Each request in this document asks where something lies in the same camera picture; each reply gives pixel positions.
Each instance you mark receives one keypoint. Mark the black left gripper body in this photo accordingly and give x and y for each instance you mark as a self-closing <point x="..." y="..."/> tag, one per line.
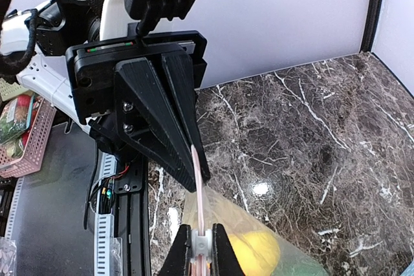
<point x="91" y="69"/>

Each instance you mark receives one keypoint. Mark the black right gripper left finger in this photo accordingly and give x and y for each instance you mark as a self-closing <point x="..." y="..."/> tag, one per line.
<point x="177" y="262"/>

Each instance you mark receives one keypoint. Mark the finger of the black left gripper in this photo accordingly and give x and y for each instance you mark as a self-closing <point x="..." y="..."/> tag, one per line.
<point x="142" y="101"/>
<point x="178" y="68"/>

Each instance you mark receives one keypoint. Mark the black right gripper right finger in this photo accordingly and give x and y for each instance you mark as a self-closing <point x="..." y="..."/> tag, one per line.
<point x="224" y="261"/>

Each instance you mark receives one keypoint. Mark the orange mango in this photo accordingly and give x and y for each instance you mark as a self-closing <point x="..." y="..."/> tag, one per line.
<point x="257" y="252"/>

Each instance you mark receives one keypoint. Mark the clear zip top bag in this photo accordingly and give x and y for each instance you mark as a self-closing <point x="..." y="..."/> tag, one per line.
<point x="205" y="207"/>

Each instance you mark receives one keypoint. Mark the green bell pepper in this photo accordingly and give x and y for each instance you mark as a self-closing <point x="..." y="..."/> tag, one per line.
<point x="299" y="269"/>

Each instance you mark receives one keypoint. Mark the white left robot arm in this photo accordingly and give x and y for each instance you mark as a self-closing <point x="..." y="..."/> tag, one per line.
<point x="55" y="28"/>

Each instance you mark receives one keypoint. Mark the pink plastic basket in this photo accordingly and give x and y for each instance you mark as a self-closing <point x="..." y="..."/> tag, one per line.
<point x="31" y="158"/>

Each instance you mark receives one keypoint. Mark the packaged snack bags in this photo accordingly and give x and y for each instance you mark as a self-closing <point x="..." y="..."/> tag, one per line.
<point x="16" y="121"/>

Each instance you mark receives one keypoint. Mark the black front table rail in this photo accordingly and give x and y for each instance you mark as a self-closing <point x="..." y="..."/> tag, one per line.
<point x="131" y="216"/>

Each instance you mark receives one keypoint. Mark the grey slotted cable duct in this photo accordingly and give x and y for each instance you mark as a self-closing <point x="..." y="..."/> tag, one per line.
<point x="47" y="226"/>

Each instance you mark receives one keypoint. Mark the black frame post right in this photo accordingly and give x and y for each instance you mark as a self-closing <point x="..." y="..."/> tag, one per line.
<point x="371" y="23"/>

